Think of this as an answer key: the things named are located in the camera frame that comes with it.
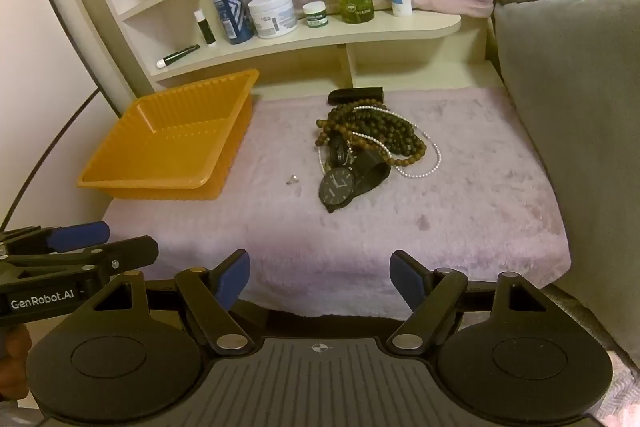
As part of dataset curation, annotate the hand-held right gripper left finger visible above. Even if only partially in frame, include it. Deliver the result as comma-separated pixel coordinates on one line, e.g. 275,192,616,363
92,249,253,357

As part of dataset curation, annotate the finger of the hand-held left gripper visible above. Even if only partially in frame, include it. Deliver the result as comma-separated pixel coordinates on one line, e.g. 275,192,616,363
0,221,111,256
0,235,160,281

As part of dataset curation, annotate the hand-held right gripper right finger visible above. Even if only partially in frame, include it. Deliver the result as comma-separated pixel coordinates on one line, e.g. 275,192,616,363
389,249,549,354

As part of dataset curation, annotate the orange plastic tray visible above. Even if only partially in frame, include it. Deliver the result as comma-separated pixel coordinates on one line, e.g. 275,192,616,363
76,68,261,202

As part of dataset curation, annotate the person's left hand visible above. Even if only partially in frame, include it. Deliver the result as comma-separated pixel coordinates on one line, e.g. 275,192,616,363
0,322,32,401

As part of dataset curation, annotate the pink fluffy mat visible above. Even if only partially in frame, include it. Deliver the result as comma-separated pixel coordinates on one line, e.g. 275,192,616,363
102,87,572,320

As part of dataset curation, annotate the black wristwatch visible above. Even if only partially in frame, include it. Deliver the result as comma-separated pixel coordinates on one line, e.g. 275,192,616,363
318,150,392,214

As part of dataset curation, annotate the black rectangular case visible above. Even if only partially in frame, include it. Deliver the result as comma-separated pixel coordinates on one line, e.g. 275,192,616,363
327,87,385,106

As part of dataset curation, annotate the dark green tube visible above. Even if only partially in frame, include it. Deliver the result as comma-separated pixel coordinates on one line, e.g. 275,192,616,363
155,45,201,69

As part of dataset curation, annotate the white-capped lip balm stick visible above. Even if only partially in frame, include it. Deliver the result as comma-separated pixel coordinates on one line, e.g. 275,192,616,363
193,9,217,46

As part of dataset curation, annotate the grey cushion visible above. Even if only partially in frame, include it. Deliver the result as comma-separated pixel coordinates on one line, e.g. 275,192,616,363
492,0,640,353

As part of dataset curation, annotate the cream wooden shelf unit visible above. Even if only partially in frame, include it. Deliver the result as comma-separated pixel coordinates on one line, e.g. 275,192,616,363
45,0,463,104

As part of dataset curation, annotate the large white cream jar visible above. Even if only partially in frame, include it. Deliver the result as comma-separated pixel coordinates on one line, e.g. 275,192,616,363
248,0,298,40

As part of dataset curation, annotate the small green-lidded jar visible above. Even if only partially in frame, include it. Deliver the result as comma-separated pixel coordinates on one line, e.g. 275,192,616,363
302,1,330,29

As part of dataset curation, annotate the white pearl necklace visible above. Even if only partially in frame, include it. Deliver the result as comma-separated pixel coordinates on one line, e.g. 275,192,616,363
316,105,443,180

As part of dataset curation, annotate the brown bead bracelet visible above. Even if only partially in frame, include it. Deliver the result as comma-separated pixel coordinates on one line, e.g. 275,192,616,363
315,103,428,168

